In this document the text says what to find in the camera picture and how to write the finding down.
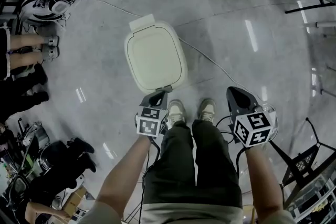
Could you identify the person's left beige sneaker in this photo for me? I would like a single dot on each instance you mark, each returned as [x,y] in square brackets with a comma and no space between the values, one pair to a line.
[176,112]

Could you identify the white pipe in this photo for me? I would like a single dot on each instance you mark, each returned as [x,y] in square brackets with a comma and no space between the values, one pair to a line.
[325,24]

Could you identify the white and black bag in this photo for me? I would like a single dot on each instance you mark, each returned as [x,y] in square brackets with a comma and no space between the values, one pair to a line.
[39,9]

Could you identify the cardboard box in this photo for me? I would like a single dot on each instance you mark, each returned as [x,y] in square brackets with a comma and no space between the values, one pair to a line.
[74,199]

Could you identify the person's right beige sneaker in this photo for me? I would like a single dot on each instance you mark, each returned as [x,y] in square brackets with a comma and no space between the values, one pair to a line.
[207,110]

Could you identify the black mesh metal chair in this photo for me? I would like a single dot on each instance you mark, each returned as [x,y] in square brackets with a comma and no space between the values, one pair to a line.
[302,162]

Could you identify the metal storage shelf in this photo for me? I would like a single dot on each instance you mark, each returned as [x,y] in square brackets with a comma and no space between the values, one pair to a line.
[315,199]

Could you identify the white trash bin with lid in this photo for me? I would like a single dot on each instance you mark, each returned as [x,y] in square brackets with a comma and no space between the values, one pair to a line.
[155,57]

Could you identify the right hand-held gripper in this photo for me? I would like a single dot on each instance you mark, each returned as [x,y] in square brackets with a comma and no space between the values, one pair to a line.
[252,126]

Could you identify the person's beige sneaker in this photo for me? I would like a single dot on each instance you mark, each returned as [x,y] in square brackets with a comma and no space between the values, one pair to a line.
[207,110]
[176,112]

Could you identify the person's dark trousers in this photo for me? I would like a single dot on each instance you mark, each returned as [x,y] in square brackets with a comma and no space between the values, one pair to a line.
[191,165]

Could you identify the person's left forearm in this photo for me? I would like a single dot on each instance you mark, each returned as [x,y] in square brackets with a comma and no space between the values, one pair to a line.
[123,173]

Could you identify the person's light shirt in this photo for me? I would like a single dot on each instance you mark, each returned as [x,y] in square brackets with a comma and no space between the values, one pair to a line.
[191,215]

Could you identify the person's right forearm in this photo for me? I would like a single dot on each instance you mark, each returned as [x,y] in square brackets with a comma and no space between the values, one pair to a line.
[262,181]

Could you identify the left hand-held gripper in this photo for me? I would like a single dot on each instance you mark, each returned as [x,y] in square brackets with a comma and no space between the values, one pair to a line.
[152,119]

